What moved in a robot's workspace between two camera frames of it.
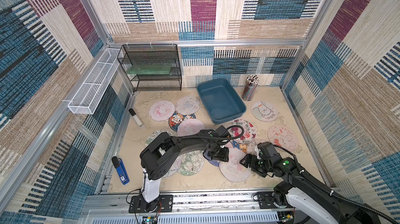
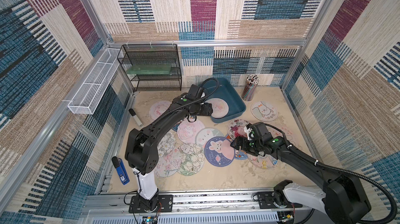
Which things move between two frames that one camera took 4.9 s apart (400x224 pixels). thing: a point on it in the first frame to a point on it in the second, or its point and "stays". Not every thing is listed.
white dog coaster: x=264 y=111 stays
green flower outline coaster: x=190 y=163 stays
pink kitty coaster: x=161 y=110 stays
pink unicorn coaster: x=189 y=126 stays
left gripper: x=226 y=157 to x=209 y=110
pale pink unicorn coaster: x=233 y=170 to x=220 y=107
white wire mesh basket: x=87 y=98 stays
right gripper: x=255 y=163 to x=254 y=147
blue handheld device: x=119 y=164 stays
